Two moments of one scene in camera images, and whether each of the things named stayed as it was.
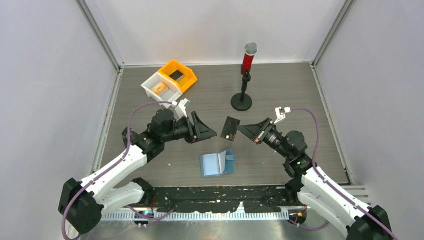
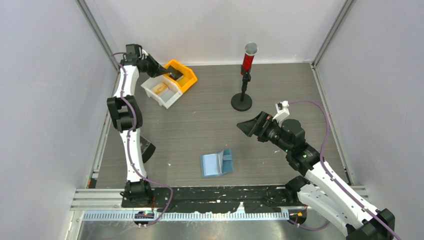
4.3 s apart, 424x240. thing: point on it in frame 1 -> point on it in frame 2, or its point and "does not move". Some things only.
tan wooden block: [160, 88] does not move
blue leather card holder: [217, 164] does not move
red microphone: [251, 49] does not move
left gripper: [203, 132] -> [156, 67]
